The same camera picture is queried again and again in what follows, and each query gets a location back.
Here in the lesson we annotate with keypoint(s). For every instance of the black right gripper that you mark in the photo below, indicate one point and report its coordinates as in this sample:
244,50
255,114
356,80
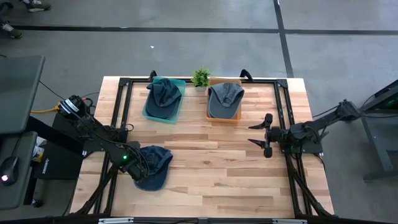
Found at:
273,135

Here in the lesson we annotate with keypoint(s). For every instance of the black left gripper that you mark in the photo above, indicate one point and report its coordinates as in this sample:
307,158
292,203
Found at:
138,169

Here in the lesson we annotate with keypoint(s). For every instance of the dark blue denim cap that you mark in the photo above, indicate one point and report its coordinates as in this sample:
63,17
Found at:
163,99
158,161

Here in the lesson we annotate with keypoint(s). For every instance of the grey denim cap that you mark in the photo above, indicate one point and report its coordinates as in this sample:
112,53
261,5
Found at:
224,102

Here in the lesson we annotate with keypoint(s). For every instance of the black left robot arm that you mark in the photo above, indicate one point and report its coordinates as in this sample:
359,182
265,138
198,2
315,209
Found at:
93,133

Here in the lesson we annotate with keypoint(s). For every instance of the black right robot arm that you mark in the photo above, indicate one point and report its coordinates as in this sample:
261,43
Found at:
311,127

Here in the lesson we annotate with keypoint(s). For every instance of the orange translucent tray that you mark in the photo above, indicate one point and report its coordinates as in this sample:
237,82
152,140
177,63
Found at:
222,120

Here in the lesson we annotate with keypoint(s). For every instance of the black Trossen mat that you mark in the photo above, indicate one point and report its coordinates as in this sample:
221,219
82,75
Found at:
62,165

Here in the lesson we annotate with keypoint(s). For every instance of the small green potted plant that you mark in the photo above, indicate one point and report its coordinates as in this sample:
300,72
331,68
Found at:
201,77

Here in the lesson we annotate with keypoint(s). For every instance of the black flat box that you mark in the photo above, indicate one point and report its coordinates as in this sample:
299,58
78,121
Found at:
59,124

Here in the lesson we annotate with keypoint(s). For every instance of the green translucent tray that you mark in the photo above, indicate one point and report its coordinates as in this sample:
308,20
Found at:
180,83

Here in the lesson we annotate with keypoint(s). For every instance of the white paper clutter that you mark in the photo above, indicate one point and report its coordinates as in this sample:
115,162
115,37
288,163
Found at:
38,151

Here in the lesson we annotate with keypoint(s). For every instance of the black caster wheel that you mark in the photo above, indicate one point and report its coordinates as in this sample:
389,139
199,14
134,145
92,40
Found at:
36,203

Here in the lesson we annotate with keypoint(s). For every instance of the black metal stand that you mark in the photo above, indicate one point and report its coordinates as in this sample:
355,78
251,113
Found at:
377,146

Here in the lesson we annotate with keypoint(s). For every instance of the grey desk surface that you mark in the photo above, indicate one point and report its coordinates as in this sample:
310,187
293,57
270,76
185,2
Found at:
15,196

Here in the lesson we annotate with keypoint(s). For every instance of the black computer mouse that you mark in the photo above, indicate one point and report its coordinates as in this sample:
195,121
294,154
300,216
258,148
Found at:
8,169

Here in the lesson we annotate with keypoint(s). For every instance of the dark grey desk panel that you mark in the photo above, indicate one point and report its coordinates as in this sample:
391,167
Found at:
18,93

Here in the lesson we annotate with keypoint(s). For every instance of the person's shoe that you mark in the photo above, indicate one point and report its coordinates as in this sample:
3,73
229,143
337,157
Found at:
10,29
36,5

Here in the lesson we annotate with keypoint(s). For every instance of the black aluminium table frame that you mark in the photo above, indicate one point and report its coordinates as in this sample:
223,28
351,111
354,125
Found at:
264,81

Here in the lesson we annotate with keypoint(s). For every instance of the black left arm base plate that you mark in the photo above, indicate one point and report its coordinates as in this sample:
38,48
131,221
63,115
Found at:
88,146

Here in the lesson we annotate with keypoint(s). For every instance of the silver rail bracket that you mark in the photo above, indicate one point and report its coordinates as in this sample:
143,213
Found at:
289,221
115,221

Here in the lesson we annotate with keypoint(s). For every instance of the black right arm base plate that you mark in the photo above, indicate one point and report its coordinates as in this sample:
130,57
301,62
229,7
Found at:
315,147

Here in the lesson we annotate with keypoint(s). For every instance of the black rail bar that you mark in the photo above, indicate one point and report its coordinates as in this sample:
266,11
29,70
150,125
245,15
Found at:
217,221

